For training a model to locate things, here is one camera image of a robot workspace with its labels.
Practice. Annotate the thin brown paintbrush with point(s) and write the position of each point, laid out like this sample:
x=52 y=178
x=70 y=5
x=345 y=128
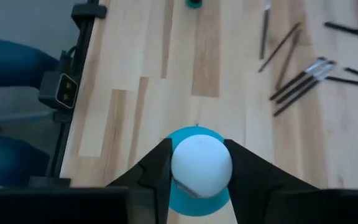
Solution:
x=287 y=59
x=279 y=47

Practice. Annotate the black table-level camera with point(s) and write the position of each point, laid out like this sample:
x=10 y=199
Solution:
x=64 y=91

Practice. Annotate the thin paintbrush silver ferrule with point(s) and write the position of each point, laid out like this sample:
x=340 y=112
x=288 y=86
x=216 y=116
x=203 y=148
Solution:
x=264 y=29

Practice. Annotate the small green paint bottle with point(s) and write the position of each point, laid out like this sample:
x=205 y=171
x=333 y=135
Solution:
x=194 y=3

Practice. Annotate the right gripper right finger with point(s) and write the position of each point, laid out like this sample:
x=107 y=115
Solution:
x=250 y=186

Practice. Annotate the black paintbrush silver ferrule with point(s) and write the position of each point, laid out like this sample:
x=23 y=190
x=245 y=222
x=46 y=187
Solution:
x=351 y=31
x=305 y=82
x=297 y=96
x=297 y=79

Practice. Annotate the turquoise paint bottle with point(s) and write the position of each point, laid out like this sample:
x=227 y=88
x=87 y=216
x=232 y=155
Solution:
x=201 y=165

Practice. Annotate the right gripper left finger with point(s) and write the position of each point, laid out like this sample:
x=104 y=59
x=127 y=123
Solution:
x=154 y=174

